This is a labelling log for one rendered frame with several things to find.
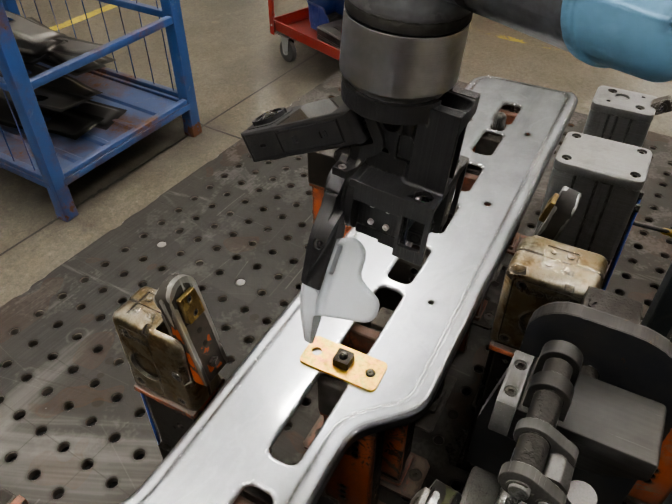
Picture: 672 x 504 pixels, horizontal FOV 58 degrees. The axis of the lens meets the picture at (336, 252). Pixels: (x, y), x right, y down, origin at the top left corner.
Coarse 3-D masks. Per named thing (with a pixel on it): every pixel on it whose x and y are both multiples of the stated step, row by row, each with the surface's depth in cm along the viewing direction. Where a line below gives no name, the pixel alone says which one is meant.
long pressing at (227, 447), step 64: (512, 128) 95; (512, 192) 83; (384, 256) 73; (448, 256) 73; (448, 320) 65; (256, 384) 59; (384, 384) 59; (192, 448) 54; (256, 448) 54; (320, 448) 54
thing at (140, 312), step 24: (144, 288) 62; (120, 312) 60; (144, 312) 60; (120, 336) 62; (144, 336) 59; (168, 336) 58; (144, 360) 63; (168, 360) 60; (144, 384) 66; (168, 384) 63; (192, 384) 62; (216, 384) 66; (168, 408) 68; (192, 408) 64; (168, 432) 72
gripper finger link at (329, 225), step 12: (324, 204) 42; (336, 204) 42; (324, 216) 42; (336, 216) 42; (312, 228) 42; (324, 228) 42; (336, 228) 42; (312, 240) 43; (324, 240) 42; (312, 252) 43; (324, 252) 43; (312, 264) 43; (324, 264) 44; (312, 276) 44; (324, 276) 44
